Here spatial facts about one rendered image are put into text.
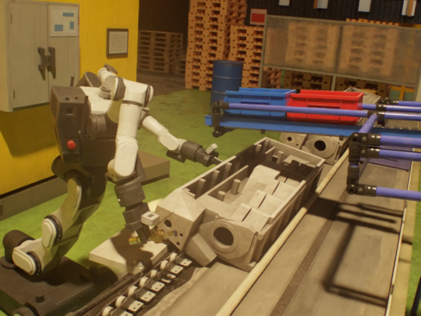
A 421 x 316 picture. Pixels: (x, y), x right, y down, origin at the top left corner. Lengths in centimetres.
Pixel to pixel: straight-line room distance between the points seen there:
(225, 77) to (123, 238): 685
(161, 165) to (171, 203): 288
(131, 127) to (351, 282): 96
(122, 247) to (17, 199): 228
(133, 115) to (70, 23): 230
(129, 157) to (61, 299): 124
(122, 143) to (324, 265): 90
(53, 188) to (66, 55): 120
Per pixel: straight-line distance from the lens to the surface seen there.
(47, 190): 409
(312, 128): 191
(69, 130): 187
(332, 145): 302
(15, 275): 277
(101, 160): 197
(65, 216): 225
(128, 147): 141
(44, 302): 245
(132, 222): 145
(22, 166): 383
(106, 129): 172
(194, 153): 206
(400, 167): 320
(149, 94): 150
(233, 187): 195
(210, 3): 1043
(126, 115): 145
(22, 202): 392
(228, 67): 837
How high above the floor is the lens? 162
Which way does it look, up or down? 17 degrees down
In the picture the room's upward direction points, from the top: 5 degrees clockwise
